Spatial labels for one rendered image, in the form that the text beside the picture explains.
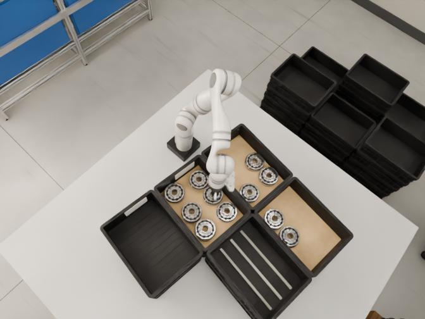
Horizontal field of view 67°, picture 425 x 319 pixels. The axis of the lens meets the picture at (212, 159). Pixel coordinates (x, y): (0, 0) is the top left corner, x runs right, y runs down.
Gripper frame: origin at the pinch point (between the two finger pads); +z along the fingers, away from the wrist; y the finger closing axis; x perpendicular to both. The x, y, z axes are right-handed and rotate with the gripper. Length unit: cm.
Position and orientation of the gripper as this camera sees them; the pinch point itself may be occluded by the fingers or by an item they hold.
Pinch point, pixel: (214, 191)
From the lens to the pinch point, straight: 149.0
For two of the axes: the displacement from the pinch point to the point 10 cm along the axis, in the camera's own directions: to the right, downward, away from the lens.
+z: -0.6, 4.1, 9.1
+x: 10.0, 0.9, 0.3
